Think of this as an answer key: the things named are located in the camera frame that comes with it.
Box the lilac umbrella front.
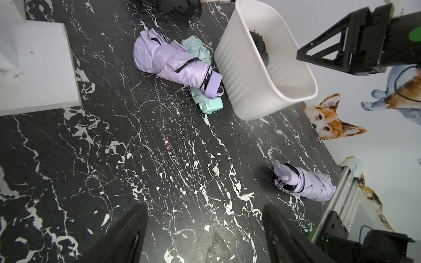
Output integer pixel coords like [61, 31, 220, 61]
[274, 163, 337, 202]

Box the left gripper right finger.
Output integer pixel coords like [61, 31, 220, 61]
[262, 204, 334, 263]

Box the white wooden step shelf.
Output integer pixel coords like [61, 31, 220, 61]
[1, 1, 81, 116]

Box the mint green umbrella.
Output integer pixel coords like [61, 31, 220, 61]
[182, 35, 224, 115]

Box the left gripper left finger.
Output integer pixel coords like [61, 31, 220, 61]
[78, 204, 148, 263]

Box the lilac umbrella back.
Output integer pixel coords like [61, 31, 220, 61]
[133, 28, 224, 99]

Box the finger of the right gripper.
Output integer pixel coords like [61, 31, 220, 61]
[296, 8, 368, 73]

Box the lilac umbrella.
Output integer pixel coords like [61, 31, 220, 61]
[133, 28, 224, 99]
[274, 163, 337, 202]

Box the white plastic storage box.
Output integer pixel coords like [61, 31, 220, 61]
[214, 1, 318, 121]

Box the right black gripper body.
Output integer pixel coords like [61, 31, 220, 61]
[350, 3, 421, 76]

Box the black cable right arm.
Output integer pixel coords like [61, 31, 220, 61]
[393, 64, 421, 104]

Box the black folded umbrella back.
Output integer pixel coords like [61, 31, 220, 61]
[141, 0, 202, 18]

